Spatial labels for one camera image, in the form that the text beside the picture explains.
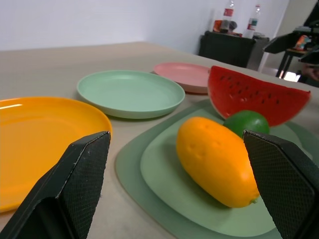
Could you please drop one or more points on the green label clear bottle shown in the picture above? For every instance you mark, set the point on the green label clear bottle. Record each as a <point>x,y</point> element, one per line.
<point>253,25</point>

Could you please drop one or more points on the black cabinet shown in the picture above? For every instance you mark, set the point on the black cabinet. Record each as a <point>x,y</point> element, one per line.
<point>224,48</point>

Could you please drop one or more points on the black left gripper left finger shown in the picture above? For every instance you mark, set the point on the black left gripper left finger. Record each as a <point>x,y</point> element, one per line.
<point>74,179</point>

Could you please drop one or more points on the orange drink can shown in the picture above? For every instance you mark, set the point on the orange drink can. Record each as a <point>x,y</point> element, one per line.
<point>301,42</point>

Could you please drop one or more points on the orange packet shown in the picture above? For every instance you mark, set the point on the orange packet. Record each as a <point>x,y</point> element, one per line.
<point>218,26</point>

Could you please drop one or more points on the grey cabinet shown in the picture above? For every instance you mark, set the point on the grey cabinet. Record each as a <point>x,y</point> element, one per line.
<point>259,53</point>

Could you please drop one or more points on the green square tray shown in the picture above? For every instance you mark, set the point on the green square tray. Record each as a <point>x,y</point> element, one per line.
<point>159,179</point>

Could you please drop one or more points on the orange round plate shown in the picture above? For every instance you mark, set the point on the orange round plate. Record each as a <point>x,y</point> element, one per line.
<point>37,139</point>

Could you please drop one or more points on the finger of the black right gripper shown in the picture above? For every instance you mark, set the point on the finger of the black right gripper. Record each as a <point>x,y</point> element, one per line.
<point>284,43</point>
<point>312,56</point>

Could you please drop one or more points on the black leg side table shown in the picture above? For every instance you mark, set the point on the black leg side table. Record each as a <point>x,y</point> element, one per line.
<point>286,59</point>

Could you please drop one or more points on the red watermelon slice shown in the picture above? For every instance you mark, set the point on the red watermelon slice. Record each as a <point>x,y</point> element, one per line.
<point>249,97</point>

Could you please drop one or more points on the green lime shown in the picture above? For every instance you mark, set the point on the green lime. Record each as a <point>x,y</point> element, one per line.
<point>249,122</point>

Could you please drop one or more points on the red label cola bottle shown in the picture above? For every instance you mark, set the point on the red label cola bottle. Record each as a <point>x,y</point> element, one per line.
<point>228,17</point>

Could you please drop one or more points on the orange mango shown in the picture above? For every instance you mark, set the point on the orange mango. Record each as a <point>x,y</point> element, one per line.
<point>214,159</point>

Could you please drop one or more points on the pink round plate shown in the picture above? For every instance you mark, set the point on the pink round plate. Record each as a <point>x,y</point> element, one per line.
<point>184,73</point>

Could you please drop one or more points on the green round plate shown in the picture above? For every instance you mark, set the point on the green round plate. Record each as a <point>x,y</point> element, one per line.
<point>129,93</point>

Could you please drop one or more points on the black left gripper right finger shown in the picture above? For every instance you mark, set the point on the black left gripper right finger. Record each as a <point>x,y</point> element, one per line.
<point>286,184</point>

